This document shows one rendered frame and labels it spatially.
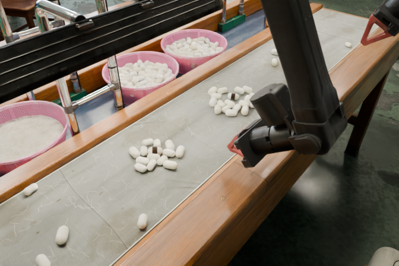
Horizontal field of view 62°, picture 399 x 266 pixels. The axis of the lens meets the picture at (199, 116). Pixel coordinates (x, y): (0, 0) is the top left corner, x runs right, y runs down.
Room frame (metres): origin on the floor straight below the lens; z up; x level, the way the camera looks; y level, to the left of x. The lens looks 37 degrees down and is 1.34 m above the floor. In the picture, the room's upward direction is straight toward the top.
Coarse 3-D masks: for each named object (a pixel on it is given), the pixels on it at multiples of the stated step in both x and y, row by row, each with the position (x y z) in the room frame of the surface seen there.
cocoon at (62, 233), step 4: (60, 228) 0.39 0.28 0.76; (64, 228) 0.39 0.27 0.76; (60, 232) 0.38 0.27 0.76; (64, 232) 0.38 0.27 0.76; (68, 232) 0.39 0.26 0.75; (56, 236) 0.37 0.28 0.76; (60, 236) 0.37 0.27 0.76; (64, 236) 0.37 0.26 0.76; (56, 240) 0.37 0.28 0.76; (60, 240) 0.37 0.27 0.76; (64, 240) 0.37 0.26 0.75; (60, 244) 0.36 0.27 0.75
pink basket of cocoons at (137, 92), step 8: (120, 56) 1.12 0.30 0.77; (136, 56) 1.15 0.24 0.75; (144, 56) 1.15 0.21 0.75; (152, 56) 1.15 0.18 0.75; (160, 56) 1.14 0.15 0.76; (168, 56) 1.12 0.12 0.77; (120, 64) 1.11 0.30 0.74; (168, 64) 1.11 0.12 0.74; (176, 64) 1.06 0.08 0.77; (104, 72) 1.01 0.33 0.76; (176, 72) 1.00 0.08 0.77; (104, 80) 0.95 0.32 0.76; (168, 80) 0.94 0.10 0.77; (128, 88) 0.90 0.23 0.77; (136, 88) 0.89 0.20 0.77; (144, 88) 0.90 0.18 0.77; (152, 88) 0.91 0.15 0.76; (128, 96) 0.92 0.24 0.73; (136, 96) 0.91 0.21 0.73; (144, 96) 0.91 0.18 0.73; (128, 104) 0.93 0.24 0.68
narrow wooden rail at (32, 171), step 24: (240, 48) 1.19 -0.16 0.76; (192, 72) 1.00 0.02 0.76; (216, 72) 1.04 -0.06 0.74; (168, 96) 0.86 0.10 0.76; (120, 120) 0.74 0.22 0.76; (72, 144) 0.64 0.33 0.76; (96, 144) 0.66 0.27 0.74; (24, 168) 0.55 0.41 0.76; (48, 168) 0.56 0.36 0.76; (0, 192) 0.48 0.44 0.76
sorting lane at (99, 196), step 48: (336, 48) 1.25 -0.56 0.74; (192, 96) 0.89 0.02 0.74; (240, 96) 0.89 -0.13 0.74; (192, 144) 0.66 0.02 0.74; (48, 192) 0.50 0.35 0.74; (96, 192) 0.50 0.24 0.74; (144, 192) 0.50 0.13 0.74; (192, 192) 0.50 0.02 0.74; (0, 240) 0.38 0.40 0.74; (48, 240) 0.38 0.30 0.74; (96, 240) 0.38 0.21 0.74
